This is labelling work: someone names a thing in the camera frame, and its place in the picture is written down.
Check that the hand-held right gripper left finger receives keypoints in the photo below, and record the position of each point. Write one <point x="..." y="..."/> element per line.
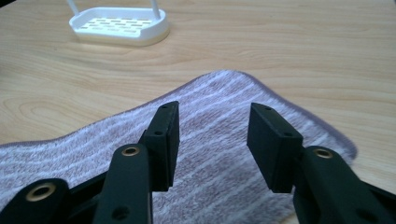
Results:
<point x="162" y="146"/>

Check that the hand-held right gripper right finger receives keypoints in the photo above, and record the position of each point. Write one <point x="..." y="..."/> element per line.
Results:
<point x="274" y="149"/>

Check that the purple striped towel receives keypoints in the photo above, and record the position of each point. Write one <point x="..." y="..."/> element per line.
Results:
<point x="214" y="130"/>

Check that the white slotted plastic rack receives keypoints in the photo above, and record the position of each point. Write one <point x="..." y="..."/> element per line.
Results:
<point x="120" y="26"/>

